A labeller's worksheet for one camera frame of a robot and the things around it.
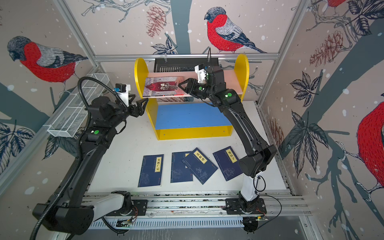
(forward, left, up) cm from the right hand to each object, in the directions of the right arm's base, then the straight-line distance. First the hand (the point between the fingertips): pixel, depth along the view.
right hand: (179, 88), depth 68 cm
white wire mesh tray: (-8, +56, -10) cm, 57 cm away
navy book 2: (-19, -10, -43) cm, 48 cm away
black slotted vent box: (+38, 0, -10) cm, 40 cm away
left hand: (-5, +18, -1) cm, 19 cm away
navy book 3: (-16, -27, -45) cm, 54 cm away
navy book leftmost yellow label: (-24, +19, -43) cm, 52 cm away
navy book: (-23, +2, -43) cm, 49 cm away
